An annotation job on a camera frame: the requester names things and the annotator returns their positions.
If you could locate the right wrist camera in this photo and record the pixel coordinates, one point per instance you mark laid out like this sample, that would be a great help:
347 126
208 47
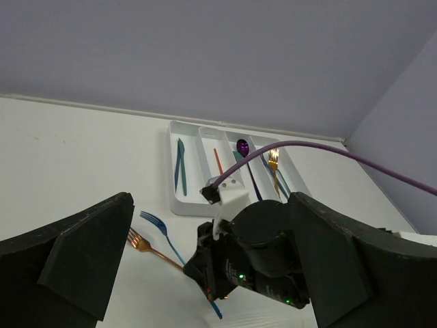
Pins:
231 197

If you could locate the gold ornate fork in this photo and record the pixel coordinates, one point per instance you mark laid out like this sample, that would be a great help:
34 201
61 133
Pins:
273 161

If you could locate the dark blue metal fork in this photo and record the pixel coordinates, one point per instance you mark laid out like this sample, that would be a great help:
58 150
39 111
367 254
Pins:
282 189

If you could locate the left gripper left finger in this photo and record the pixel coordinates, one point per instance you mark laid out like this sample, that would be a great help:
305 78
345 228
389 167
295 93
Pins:
62 274

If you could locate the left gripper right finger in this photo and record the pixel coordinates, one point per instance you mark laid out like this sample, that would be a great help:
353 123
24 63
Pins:
361 276

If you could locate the purple metal spoon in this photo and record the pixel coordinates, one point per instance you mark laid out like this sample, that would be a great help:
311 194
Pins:
243 149

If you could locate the orange chopstick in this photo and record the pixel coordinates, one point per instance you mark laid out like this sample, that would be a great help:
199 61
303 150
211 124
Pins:
220 168

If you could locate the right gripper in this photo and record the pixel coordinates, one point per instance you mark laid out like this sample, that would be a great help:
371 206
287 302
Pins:
257 253

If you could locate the iridescent rainbow fork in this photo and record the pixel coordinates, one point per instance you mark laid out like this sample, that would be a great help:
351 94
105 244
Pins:
283 182

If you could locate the white cutlery tray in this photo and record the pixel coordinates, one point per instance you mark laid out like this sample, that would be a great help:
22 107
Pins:
200 163

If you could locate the rose gold fork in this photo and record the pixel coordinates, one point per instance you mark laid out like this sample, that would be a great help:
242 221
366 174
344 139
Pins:
143 245

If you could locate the blue plastic fork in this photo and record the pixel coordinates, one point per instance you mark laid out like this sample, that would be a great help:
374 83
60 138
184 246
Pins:
175 292

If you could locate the dark blue plastic knife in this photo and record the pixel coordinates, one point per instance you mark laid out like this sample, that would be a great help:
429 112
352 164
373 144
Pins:
177 170

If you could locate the teal plastic knife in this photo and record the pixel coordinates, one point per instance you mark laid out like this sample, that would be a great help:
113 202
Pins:
181 150

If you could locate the teal plastic spoon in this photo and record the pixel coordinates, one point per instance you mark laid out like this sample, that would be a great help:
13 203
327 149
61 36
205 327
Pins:
238 157

